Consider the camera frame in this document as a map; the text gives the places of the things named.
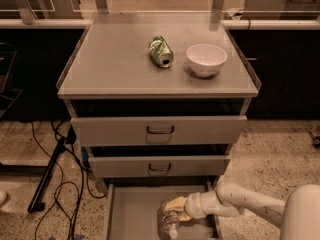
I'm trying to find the grey drawer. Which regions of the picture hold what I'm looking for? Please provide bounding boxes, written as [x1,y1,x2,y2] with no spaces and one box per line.
[71,116,247,146]
[102,184,223,240]
[89,155,230,178]

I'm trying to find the crushed green soda can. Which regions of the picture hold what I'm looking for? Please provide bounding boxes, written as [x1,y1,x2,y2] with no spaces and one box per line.
[149,36,174,68]

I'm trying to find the white ceramic bowl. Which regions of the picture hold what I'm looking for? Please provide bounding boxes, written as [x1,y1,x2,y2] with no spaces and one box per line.
[186,44,228,78]

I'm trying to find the grey middle drawer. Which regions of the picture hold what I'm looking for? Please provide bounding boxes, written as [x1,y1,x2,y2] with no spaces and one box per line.
[89,155,230,178]

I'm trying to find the grey bottom drawer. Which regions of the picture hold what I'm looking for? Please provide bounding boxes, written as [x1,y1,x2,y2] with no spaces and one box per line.
[102,184,223,240]

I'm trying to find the black caster wheel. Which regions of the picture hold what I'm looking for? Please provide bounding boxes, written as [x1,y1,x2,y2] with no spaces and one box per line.
[308,131,320,148]

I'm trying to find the white counter rail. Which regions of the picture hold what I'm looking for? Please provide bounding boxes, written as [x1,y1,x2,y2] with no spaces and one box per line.
[0,19,320,30]

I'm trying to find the black floor cable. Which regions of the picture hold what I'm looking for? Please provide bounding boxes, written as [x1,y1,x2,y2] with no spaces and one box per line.
[30,120,107,240]

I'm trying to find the black floor stand bar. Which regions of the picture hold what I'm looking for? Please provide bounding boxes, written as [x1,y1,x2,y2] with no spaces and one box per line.
[27,138,65,213]

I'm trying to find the black chair frame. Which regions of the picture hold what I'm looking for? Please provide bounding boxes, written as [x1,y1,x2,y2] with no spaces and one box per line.
[0,43,22,119]

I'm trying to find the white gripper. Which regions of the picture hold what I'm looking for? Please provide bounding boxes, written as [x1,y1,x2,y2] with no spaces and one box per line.
[163,192,206,221]

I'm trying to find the grey drawer cabinet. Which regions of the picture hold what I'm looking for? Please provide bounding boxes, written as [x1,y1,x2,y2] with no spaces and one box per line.
[55,11,262,186]

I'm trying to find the grey top drawer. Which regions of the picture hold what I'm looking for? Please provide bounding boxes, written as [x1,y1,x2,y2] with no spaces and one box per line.
[71,116,247,146]

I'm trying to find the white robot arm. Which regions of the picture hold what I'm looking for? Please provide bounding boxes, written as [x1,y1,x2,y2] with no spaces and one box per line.
[162,181,320,240]

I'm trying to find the clear plastic water bottle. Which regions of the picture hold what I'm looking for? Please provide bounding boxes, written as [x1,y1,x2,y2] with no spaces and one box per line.
[157,202,180,240]

